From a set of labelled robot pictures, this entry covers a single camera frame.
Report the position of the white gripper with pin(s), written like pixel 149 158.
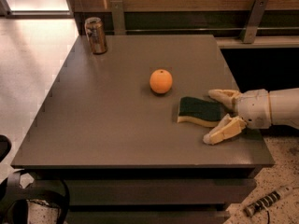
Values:
pixel 253 108

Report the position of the green and yellow sponge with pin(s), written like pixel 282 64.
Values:
pixel 200 112

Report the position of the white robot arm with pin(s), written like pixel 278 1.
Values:
pixel 284 107

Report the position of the orange soda can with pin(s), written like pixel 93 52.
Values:
pixel 94 30

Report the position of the orange fruit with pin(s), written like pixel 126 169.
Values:
pixel 161 81

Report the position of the white power strip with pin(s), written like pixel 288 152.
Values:
pixel 268 200

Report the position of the grey cabinet drawer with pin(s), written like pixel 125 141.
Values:
pixel 173 217
pixel 159 191

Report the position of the lower grey cabinet drawer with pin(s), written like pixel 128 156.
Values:
pixel 173 217

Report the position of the black chair base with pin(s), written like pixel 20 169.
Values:
pixel 41 202

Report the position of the left metal wall bracket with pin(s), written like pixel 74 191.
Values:
pixel 118 17

